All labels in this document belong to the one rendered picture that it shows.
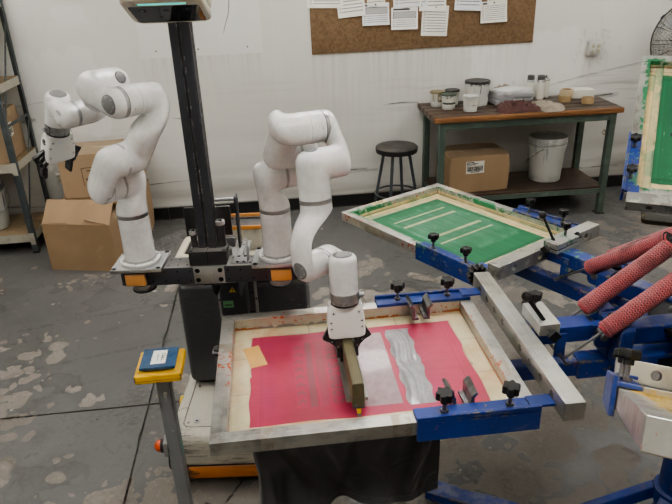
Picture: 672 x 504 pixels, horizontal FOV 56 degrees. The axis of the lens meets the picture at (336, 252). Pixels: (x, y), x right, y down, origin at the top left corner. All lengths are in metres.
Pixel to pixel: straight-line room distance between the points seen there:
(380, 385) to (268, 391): 0.30
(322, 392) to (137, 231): 0.76
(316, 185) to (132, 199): 0.65
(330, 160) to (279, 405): 0.64
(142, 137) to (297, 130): 0.46
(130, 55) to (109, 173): 3.56
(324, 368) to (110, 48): 4.03
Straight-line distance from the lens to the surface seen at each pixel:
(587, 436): 3.16
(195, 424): 2.73
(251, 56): 5.28
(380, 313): 1.99
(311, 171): 1.57
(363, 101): 5.40
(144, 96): 1.80
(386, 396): 1.68
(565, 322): 1.88
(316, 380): 1.74
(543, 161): 5.52
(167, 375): 1.85
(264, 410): 1.65
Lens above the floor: 1.98
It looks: 25 degrees down
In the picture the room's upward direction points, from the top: 2 degrees counter-clockwise
